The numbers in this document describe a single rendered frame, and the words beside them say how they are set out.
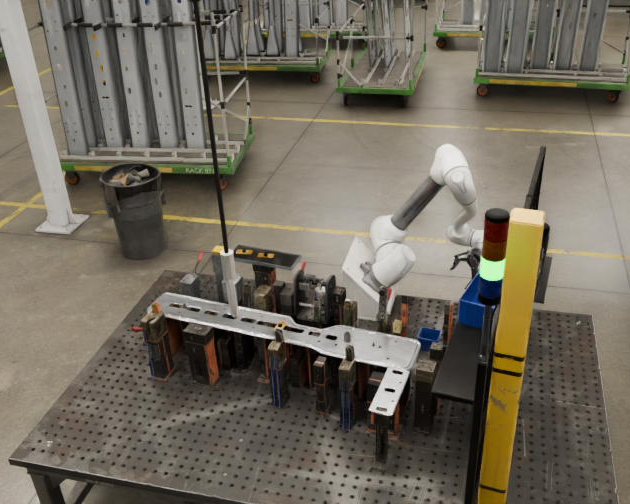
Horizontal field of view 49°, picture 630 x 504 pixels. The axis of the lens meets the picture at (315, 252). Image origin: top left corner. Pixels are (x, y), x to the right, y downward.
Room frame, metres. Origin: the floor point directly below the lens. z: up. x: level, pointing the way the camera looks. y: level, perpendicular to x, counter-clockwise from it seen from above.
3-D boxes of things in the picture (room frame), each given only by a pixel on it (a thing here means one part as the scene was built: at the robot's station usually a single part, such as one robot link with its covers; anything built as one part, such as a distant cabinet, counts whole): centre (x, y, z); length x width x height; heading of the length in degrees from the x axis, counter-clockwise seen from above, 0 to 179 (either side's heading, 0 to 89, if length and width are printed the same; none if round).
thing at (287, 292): (2.89, 0.14, 0.89); 0.13 x 0.11 x 0.38; 157
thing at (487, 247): (1.72, -0.51, 1.96); 0.07 x 0.07 x 0.06
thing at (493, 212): (1.72, -0.51, 1.79); 0.07 x 0.07 x 0.57
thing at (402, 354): (2.70, 0.21, 1.00); 1.38 x 0.22 x 0.02; 67
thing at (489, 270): (1.72, -0.51, 1.90); 0.07 x 0.07 x 0.06
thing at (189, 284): (3.08, 0.66, 0.88); 0.11 x 0.10 x 0.36; 157
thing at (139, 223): (5.29, 1.49, 0.36); 0.54 x 0.50 x 0.73; 164
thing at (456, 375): (2.54, -0.72, 1.01); 0.90 x 0.22 x 0.03; 157
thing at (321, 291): (2.85, 0.01, 0.94); 0.18 x 0.13 x 0.49; 67
